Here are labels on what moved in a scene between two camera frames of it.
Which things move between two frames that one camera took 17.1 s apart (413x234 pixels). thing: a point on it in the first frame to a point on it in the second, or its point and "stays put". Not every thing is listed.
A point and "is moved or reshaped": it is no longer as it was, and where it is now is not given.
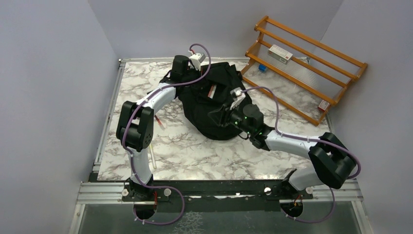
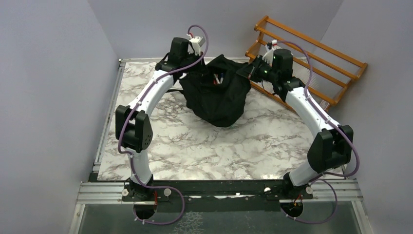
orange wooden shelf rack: (305, 75) stays put
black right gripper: (221, 116) to (250, 70)
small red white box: (324, 105) stays put
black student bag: (215, 87) is moved or reshaped
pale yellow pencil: (153, 157) to (216, 78)
